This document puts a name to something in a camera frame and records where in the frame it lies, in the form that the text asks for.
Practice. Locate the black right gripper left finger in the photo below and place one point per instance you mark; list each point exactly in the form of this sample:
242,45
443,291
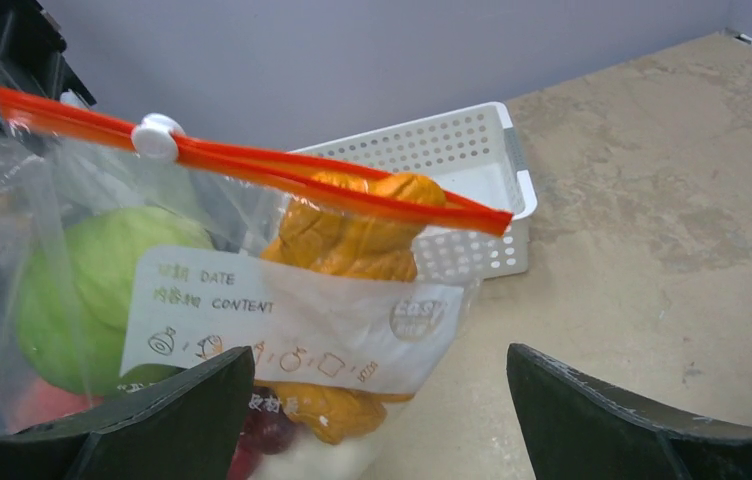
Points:
184,427

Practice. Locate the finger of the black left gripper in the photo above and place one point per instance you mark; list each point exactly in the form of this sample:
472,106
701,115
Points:
32,53

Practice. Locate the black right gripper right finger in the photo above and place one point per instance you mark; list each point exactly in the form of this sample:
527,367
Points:
576,426

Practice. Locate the red grape bunch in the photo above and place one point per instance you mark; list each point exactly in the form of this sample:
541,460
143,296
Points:
267,430

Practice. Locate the pink peach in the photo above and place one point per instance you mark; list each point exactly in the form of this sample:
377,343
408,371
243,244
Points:
39,402

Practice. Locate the green cabbage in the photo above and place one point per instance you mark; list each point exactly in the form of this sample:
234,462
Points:
72,331

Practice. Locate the orange food piece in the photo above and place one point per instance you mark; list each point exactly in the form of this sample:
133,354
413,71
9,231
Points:
313,238

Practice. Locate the white steamed bun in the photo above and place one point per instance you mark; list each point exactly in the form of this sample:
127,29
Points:
307,457

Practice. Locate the clear zip bag orange zipper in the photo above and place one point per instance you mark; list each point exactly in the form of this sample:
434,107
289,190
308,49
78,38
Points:
60,164

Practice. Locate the white plastic basket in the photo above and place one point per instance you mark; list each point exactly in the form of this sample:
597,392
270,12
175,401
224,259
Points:
474,152

